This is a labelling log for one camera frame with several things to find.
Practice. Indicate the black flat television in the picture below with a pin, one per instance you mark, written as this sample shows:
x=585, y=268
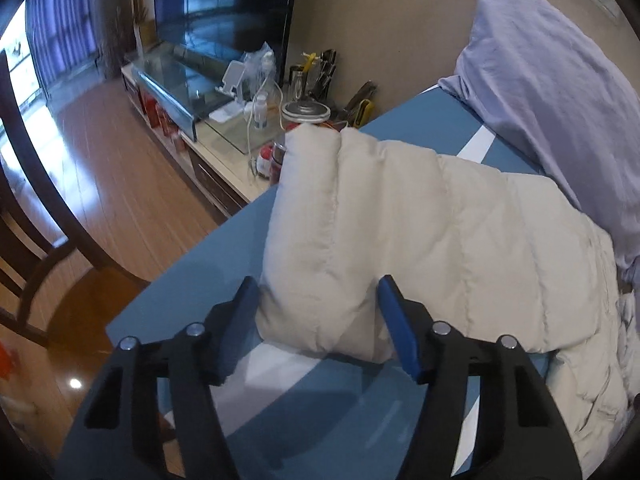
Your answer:
x=206, y=35

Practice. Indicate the lavender pillow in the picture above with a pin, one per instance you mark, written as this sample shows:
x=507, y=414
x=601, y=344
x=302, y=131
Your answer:
x=546, y=88

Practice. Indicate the white plastic bottle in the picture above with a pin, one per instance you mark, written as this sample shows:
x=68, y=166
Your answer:
x=260, y=111

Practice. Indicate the beige puffer jacket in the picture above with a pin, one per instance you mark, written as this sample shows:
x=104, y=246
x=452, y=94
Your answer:
x=489, y=252

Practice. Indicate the white phone stand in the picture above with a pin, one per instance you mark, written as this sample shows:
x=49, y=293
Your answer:
x=231, y=82

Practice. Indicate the round metal lid container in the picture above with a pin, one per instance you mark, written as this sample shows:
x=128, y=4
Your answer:
x=295, y=113

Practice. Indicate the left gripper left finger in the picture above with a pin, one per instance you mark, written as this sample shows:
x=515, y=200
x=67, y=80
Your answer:
x=116, y=432

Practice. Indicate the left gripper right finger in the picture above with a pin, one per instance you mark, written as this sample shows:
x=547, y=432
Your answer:
x=520, y=432

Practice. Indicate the dark wooden chair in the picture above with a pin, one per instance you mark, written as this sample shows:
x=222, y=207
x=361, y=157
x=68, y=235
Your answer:
x=35, y=257

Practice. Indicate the blue white striped bedsheet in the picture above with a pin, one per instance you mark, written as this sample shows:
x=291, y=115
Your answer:
x=286, y=415

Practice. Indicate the glass top tv cabinet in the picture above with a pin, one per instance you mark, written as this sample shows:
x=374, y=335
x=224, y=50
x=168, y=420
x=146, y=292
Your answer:
x=215, y=158

